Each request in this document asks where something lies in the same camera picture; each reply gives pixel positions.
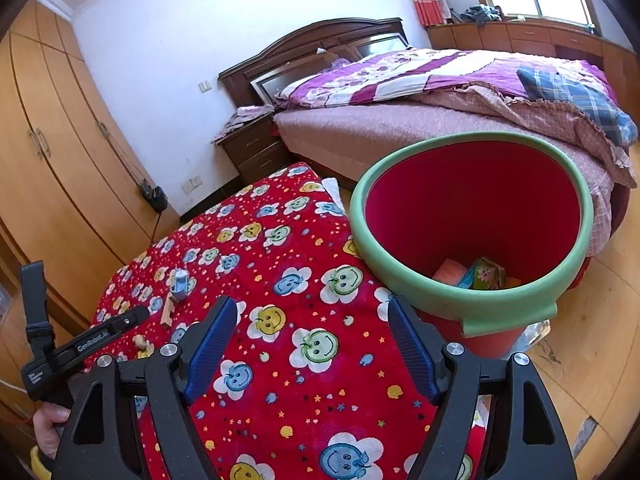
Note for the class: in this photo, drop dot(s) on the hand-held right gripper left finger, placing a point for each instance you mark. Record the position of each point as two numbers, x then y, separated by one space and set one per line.
205 355

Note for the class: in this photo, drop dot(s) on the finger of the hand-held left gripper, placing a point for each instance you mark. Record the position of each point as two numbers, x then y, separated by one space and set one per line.
36 310
100 340

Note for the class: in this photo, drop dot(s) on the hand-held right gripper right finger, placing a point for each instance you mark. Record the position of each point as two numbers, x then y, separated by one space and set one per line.
415 355

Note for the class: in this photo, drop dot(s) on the orange cardboard box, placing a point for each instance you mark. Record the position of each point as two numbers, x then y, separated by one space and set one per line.
447 272

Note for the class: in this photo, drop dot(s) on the green flower print packet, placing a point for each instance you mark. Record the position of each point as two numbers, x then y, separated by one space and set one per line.
487 275

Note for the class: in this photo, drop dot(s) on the red bucket with green rim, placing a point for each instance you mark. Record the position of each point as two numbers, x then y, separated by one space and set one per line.
450 195

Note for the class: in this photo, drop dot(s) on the person's left hand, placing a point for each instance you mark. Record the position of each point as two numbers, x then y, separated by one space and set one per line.
47 425

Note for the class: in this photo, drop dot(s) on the small wooden piece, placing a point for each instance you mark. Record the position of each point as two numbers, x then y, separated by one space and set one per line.
168 312

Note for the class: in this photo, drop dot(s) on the clear plastic bag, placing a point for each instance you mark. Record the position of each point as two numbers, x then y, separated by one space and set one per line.
535 337

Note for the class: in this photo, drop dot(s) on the red smiley flower tablecloth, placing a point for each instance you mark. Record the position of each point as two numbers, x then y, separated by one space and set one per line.
280 240

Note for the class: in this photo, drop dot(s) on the wooden wardrobe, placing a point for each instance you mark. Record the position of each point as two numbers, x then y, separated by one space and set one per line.
65 135

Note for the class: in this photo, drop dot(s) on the dark wooden nightstand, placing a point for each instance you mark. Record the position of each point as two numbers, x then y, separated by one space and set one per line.
255 150

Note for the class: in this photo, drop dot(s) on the bed with pink cover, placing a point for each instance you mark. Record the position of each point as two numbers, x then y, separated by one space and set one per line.
350 135

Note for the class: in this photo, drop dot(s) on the pink folded clothes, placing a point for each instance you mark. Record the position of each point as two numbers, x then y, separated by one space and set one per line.
240 120

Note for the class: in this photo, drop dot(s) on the blue plaid cloth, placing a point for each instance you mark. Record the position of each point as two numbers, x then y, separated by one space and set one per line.
575 92

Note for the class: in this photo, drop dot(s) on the dark wooden headboard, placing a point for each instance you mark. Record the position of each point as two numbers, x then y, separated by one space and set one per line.
310 40

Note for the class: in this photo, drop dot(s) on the low wooden cabinet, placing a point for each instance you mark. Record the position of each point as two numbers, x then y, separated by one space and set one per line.
535 35

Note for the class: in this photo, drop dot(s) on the grey blue clothes pile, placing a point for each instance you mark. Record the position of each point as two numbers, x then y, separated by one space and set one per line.
480 12

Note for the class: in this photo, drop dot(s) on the white wall socket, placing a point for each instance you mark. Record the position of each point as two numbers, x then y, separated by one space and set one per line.
192 183

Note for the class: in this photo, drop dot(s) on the white wall switch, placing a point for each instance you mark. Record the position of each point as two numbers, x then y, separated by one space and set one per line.
204 86

